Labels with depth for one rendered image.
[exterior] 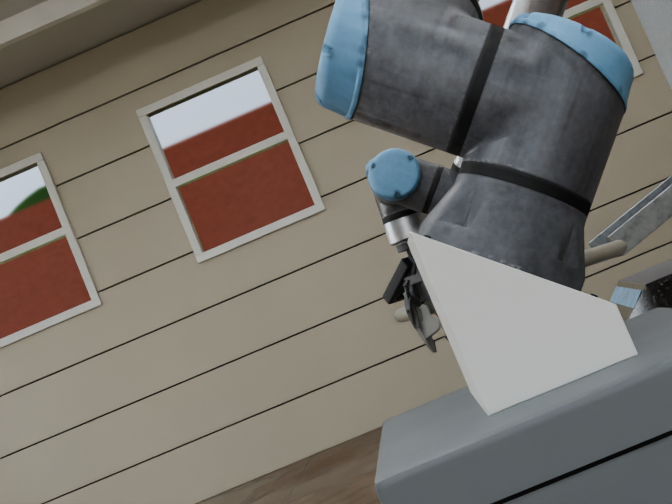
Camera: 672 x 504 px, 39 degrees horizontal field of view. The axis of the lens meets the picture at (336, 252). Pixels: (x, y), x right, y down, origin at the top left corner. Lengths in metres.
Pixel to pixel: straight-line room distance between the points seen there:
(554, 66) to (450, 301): 0.27
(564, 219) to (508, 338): 0.15
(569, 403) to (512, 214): 0.22
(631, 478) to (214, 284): 7.43
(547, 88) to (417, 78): 0.14
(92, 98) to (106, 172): 0.66
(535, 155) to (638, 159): 7.37
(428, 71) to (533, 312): 0.27
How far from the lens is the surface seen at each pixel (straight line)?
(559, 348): 0.97
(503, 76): 1.02
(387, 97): 1.03
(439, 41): 1.03
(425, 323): 1.79
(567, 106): 1.03
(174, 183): 8.32
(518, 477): 0.89
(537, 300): 0.97
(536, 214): 1.00
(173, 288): 8.30
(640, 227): 2.02
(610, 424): 0.89
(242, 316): 8.18
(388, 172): 1.65
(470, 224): 0.99
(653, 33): 2.28
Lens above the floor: 1.00
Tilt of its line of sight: 4 degrees up
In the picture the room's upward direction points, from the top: 23 degrees counter-clockwise
